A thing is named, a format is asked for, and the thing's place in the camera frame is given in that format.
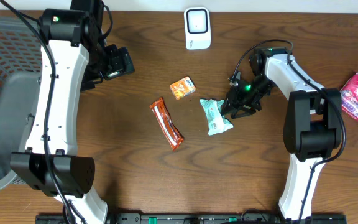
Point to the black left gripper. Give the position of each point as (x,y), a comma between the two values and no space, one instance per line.
(124,61)

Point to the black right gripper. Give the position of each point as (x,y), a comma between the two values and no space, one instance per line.
(237,104)

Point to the mint green wipes pack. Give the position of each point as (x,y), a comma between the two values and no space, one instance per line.
(216,122)

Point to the small orange tissue pack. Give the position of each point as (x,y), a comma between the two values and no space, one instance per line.
(182,88)

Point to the orange-red snack bar wrapper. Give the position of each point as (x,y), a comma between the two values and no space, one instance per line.
(164,120)

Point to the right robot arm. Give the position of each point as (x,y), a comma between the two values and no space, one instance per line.
(313,125)

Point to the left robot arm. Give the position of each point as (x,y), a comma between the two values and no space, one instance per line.
(75,58)

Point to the grey plastic mesh basket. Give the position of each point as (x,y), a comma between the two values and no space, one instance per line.
(20,71)

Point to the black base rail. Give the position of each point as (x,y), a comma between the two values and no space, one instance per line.
(253,217)

